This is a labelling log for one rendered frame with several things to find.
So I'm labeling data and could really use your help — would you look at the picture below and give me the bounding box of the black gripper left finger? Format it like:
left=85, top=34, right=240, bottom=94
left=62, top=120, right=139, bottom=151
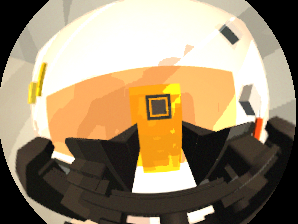
left=65, top=123, right=140, bottom=192

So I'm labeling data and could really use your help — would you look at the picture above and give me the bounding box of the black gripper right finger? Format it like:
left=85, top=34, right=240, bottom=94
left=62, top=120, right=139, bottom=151
left=181, top=120, right=255, bottom=186

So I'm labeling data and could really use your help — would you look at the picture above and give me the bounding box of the dark grey rectangular frame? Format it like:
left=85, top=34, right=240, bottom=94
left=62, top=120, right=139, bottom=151
left=53, top=157, right=71, bottom=175

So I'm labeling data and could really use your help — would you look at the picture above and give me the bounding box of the yellow rectangular block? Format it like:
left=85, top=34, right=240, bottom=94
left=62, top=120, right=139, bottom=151
left=28, top=81, right=37, bottom=104

